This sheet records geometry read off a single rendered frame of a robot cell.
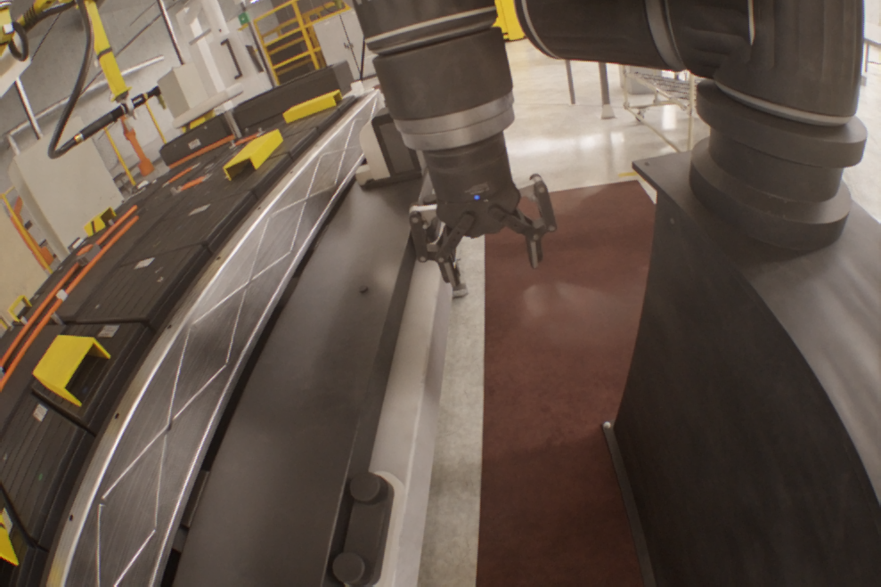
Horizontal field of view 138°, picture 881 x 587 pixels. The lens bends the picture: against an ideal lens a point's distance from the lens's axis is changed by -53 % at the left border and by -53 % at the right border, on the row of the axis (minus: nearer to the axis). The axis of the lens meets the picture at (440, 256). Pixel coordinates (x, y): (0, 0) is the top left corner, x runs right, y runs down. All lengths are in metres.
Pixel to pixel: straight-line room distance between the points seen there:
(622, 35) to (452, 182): 0.30
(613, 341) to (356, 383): 1.18
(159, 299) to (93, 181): 5.25
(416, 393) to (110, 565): 0.37
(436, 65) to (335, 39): 10.06
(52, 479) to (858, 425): 0.68
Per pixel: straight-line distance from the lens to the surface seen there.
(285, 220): 0.57
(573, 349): 1.42
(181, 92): 7.18
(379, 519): 0.33
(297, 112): 1.07
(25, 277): 5.25
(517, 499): 1.19
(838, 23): 0.43
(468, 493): 1.22
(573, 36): 0.54
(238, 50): 3.89
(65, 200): 5.48
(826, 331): 0.40
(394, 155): 0.70
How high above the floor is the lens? 1.16
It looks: 36 degrees down
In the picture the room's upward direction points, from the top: 18 degrees counter-clockwise
